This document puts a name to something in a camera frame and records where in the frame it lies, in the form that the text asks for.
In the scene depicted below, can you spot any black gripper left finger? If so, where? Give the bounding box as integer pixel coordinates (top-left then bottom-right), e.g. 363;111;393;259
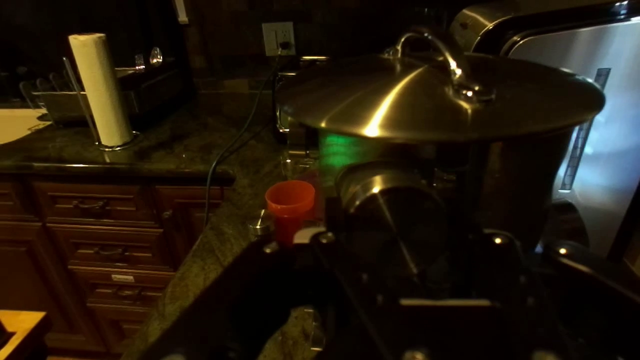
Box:
218;227;335;360

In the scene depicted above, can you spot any wall power outlet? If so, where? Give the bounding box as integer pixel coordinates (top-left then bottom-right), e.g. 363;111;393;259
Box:
260;19;297;60

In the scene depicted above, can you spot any orange plastic cup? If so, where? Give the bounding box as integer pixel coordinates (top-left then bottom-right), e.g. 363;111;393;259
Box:
262;177;319;245

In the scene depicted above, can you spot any black power cable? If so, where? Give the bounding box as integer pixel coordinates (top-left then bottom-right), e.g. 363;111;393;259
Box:
201;85;269;222

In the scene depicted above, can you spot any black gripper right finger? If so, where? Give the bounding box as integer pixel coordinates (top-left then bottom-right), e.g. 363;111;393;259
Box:
484;227;640;360

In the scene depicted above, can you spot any wooden drawer cabinet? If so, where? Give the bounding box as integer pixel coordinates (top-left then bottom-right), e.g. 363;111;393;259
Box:
0;174;229;355

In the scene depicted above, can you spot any large stainless steel pot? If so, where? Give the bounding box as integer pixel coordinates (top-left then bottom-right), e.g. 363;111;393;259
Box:
447;0;640;257

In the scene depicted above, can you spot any white paper towel roll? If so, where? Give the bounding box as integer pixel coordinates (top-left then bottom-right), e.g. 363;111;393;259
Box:
66;31;134;150

